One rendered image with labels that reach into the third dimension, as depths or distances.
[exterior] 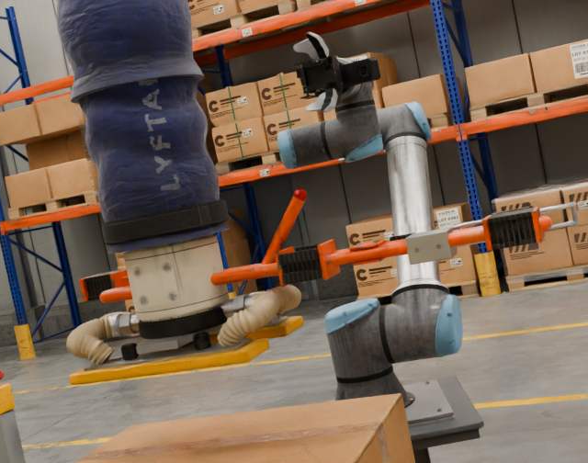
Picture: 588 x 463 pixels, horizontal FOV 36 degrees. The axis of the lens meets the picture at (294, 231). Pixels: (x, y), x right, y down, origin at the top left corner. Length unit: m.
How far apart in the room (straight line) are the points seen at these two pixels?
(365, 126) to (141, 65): 0.63
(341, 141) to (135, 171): 0.62
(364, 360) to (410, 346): 0.12
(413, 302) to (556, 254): 6.33
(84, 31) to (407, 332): 1.13
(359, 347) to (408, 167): 0.51
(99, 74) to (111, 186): 0.19
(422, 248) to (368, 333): 0.85
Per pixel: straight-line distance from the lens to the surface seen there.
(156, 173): 1.56
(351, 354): 2.34
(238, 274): 1.59
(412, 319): 2.30
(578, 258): 8.59
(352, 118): 2.03
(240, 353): 1.49
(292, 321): 1.69
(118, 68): 1.57
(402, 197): 2.46
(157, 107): 1.58
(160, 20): 1.59
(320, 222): 10.54
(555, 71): 8.59
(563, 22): 9.91
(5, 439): 2.64
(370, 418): 1.67
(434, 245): 1.48
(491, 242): 1.47
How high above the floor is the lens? 1.38
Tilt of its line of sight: 3 degrees down
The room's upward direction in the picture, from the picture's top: 11 degrees counter-clockwise
